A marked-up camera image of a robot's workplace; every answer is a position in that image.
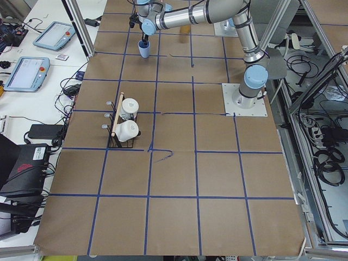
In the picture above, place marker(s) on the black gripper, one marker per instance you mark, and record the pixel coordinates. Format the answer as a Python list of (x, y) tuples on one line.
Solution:
[(144, 30)]

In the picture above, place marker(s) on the light blue plastic cup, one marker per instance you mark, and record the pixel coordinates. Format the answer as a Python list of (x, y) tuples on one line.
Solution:
[(144, 48)]

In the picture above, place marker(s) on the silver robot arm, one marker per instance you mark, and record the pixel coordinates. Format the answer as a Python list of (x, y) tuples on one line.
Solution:
[(152, 16), (228, 25)]

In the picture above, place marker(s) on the yellow cylindrical chopstick holder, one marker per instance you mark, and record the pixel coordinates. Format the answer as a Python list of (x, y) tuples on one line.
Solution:
[(185, 30)]

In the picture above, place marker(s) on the black power adapter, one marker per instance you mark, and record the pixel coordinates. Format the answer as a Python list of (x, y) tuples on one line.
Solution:
[(91, 22)]

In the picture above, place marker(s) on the white mug upper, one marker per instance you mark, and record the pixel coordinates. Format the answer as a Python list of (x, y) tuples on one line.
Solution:
[(129, 109)]

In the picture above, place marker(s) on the white mug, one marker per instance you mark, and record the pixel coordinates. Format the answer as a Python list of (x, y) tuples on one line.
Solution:
[(129, 109), (127, 130)]

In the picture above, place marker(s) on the teach pendant far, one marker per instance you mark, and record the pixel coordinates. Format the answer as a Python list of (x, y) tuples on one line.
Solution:
[(55, 36)]

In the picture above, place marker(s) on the teach pendant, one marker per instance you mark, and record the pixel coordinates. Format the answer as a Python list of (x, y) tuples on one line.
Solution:
[(55, 36), (28, 74)]

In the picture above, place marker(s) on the white mug lower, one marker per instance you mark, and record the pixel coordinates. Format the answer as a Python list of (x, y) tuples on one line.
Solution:
[(127, 130)]

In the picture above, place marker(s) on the grey office chair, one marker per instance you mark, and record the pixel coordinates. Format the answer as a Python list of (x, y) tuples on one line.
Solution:
[(262, 12)]

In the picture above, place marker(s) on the teach pendant near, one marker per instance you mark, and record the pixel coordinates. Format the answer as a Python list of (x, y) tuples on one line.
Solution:
[(28, 74)]

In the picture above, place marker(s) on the brown paper table cover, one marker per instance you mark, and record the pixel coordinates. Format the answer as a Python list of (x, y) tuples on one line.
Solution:
[(196, 181)]

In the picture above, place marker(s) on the large black power brick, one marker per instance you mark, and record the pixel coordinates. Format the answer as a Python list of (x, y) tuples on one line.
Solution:
[(38, 131)]

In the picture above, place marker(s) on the black computer box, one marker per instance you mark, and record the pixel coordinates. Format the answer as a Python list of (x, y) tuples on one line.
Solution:
[(22, 168)]

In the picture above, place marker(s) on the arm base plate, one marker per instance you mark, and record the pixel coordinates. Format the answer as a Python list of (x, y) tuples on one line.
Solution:
[(219, 32), (238, 105)]

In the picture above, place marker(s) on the black wire mug rack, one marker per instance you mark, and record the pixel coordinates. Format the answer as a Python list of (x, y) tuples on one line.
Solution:
[(116, 119)]

